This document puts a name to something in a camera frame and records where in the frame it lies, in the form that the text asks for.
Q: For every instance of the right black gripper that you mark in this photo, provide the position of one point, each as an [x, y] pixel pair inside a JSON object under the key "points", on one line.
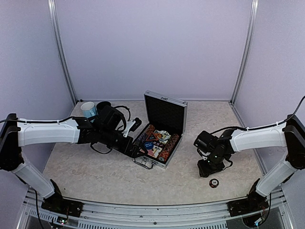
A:
{"points": [[203, 171]]}

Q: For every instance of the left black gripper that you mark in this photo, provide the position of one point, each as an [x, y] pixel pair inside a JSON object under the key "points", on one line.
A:
{"points": [[126, 149]]}

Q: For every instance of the blue small blind button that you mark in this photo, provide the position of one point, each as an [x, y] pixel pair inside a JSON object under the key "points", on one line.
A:
{"points": [[148, 145]]}

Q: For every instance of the red playing card deck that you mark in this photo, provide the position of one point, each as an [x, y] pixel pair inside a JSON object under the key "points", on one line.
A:
{"points": [[155, 151]]}

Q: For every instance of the red triangular button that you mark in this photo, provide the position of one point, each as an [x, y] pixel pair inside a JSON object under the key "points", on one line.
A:
{"points": [[152, 137]]}

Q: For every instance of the black poker chip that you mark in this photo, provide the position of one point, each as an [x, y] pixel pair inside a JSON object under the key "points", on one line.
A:
{"points": [[213, 183]]}

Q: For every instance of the blue playing card deck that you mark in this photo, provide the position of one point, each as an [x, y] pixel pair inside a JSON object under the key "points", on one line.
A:
{"points": [[157, 133]]}

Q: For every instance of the clear round dealer button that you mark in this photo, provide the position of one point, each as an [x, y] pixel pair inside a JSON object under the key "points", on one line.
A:
{"points": [[165, 134]]}

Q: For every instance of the aluminium poker case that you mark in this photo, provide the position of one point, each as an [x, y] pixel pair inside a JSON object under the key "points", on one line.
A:
{"points": [[157, 142]]}

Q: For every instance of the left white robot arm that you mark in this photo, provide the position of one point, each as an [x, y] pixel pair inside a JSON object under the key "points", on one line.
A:
{"points": [[109, 128]]}

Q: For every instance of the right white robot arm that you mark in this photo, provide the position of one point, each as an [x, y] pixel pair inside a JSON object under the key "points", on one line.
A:
{"points": [[289, 133]]}

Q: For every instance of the left chip row in case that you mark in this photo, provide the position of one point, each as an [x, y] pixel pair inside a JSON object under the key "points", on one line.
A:
{"points": [[143, 136]]}

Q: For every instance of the chip row in case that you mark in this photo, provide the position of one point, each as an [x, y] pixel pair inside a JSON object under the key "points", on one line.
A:
{"points": [[143, 136], [168, 149]]}

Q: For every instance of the right chip row in case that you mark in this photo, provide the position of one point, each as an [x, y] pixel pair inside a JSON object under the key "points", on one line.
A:
{"points": [[168, 149]]}

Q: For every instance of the dark green mug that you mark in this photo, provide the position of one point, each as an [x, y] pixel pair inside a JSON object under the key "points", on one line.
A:
{"points": [[103, 108]]}

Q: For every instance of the light blue mug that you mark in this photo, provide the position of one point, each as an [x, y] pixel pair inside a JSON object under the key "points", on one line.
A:
{"points": [[89, 109]]}

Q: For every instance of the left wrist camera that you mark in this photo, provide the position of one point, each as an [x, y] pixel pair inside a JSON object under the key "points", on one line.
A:
{"points": [[131, 126]]}

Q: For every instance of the front aluminium rail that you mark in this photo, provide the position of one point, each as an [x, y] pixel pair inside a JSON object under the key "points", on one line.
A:
{"points": [[213, 215]]}

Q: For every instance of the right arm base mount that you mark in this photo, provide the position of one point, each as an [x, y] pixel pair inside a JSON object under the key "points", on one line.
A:
{"points": [[246, 205]]}

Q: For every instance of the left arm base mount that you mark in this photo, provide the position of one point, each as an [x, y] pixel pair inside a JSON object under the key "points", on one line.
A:
{"points": [[64, 207]]}

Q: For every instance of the left aluminium frame post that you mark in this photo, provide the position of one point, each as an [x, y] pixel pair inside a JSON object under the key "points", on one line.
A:
{"points": [[64, 65]]}

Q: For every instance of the aluminium frame post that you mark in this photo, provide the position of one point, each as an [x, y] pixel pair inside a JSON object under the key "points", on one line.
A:
{"points": [[247, 47], [64, 65]]}

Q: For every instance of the right aluminium frame post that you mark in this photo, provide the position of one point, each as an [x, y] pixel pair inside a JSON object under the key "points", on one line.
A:
{"points": [[247, 47]]}

